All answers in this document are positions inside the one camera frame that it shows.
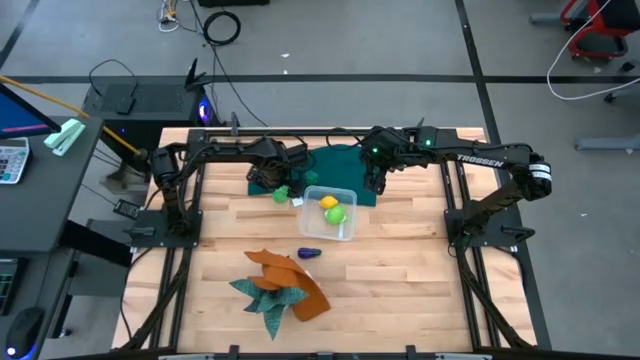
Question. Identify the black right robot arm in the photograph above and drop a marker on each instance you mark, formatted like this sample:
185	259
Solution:
480	160

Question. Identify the bright green toy vegetable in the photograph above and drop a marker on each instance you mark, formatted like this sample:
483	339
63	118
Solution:
280	194

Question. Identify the purple toy eggplant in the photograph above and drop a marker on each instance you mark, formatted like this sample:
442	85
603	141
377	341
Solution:
309	253

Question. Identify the orange cloth napkin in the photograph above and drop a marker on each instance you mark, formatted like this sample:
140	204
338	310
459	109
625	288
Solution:
287	280

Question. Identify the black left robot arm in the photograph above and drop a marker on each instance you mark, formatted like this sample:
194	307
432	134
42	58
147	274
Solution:
220	152

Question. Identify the black keyboard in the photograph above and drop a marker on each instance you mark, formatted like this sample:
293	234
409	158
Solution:
7	287

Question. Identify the grey metal floor bar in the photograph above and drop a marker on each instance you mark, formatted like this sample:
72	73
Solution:
607	143

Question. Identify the black computer mouse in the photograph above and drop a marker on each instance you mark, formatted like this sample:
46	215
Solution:
22	332

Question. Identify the red and black chair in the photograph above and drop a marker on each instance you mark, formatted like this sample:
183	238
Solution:
602	27

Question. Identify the clear plastic tupperware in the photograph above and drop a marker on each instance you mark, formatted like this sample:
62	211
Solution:
320	227

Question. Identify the dark green cloth mat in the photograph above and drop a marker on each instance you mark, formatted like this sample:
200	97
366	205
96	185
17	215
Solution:
340	167

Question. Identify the black computer tower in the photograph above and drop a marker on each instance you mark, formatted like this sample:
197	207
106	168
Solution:
150	107

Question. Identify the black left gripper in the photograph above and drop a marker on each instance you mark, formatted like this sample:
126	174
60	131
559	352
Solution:
277	162

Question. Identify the light green toy lime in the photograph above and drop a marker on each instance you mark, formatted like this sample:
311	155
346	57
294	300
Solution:
335	215

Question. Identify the small black power box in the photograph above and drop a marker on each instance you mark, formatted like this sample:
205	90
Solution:
126	209

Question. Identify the small white label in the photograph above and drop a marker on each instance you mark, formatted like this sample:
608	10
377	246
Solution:
297	202

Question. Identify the teal patterned cloth napkin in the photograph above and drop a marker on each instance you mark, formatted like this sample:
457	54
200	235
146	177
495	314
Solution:
270	302

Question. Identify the dark green toy vegetable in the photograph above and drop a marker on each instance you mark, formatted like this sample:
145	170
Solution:
311	177

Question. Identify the mint green stapler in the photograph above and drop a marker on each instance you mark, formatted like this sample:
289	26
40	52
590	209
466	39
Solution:
64	137

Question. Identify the grey calculator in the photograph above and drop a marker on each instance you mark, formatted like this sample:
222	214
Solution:
12	160

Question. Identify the black desk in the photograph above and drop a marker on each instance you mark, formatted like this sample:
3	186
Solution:
45	200

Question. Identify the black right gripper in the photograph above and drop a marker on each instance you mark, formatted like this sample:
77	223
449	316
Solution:
378	165

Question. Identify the black aluminium table frame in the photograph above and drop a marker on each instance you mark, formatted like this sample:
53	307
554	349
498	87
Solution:
452	190

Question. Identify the yellow toy lemon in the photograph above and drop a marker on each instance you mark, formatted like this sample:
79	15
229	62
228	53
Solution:
328	202

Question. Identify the computer monitor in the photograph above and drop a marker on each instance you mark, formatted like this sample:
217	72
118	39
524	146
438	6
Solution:
20	117

